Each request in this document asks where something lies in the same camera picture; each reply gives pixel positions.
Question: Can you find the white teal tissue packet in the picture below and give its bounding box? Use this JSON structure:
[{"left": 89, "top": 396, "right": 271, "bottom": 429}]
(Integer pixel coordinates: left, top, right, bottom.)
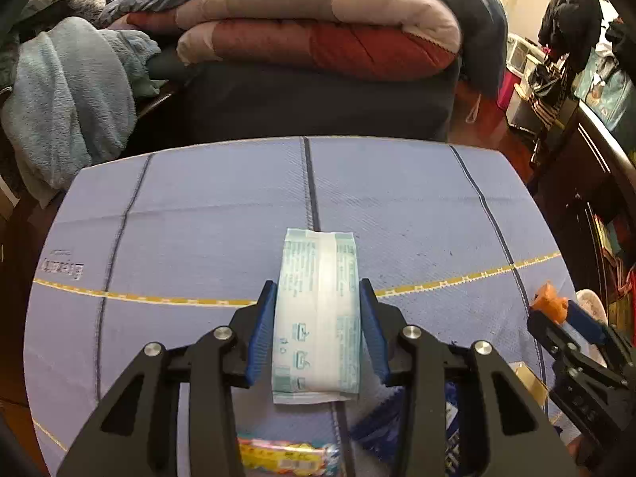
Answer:
[{"left": 271, "top": 228, "right": 361, "bottom": 405}]

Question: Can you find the white pink-dotted trash bin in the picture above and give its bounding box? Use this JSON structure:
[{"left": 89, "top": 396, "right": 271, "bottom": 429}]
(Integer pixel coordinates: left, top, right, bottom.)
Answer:
[{"left": 576, "top": 289, "right": 608, "bottom": 367}]

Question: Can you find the orange candy wrapper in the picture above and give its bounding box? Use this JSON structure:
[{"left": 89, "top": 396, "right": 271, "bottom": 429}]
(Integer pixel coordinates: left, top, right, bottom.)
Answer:
[{"left": 531, "top": 281, "right": 568, "bottom": 325}]

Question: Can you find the dark blue snack wrapper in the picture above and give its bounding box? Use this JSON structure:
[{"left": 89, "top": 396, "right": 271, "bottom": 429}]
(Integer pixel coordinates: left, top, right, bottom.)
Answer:
[{"left": 350, "top": 382, "right": 459, "bottom": 476}]

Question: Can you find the colourful candy wrapper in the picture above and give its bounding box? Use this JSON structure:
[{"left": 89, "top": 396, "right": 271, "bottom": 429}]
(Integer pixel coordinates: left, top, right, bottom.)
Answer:
[{"left": 238, "top": 437, "right": 341, "bottom": 476}]

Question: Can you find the blue tablecloth with yellow lines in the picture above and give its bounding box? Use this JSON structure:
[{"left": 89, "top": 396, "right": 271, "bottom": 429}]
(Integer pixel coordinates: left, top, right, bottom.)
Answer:
[{"left": 24, "top": 138, "right": 574, "bottom": 471}]

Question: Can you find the dark wooden cabinet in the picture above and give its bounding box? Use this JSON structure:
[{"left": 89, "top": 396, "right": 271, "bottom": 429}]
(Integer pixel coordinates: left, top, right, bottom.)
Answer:
[{"left": 529, "top": 103, "right": 635, "bottom": 338}]

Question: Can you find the teal shopping bag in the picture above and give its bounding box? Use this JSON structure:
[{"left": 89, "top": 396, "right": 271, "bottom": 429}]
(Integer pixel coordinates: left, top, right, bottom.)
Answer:
[{"left": 574, "top": 50, "right": 635, "bottom": 132}]

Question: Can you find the red and pink folded quilt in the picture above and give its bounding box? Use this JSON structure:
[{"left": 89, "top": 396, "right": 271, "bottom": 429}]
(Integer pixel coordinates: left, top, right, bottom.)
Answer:
[{"left": 112, "top": 0, "right": 462, "bottom": 82}]

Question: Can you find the light blue towel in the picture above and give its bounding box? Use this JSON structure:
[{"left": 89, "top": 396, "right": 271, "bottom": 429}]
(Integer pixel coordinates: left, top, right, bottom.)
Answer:
[{"left": 1, "top": 16, "right": 161, "bottom": 207}]

